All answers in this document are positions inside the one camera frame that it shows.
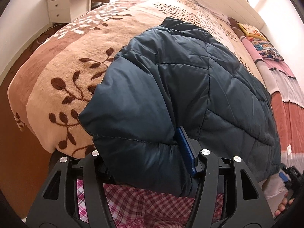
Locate person's pink plaid pants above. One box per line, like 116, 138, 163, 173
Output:
75, 178, 225, 228

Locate dark teal quilted jacket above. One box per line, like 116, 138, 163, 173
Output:
78, 17, 282, 197

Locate yellow cushion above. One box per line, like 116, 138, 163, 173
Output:
237, 23, 268, 41

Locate white drawer cabinet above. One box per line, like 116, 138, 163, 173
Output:
46, 0, 92, 23

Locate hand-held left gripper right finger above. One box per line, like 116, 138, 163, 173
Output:
176, 126, 273, 228

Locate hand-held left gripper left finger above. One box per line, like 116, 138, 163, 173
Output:
26, 150, 119, 228

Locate pink striped quilt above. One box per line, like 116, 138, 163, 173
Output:
229, 17, 304, 197

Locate person's right hand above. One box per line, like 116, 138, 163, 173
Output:
274, 192, 295, 217

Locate floor cable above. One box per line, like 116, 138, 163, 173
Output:
30, 25, 59, 53

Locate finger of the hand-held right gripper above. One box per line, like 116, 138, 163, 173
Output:
278, 165, 292, 189

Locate beige leaf print blanket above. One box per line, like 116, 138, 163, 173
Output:
7, 0, 266, 158

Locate cartoon print pillow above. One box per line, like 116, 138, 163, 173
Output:
249, 37, 284, 62

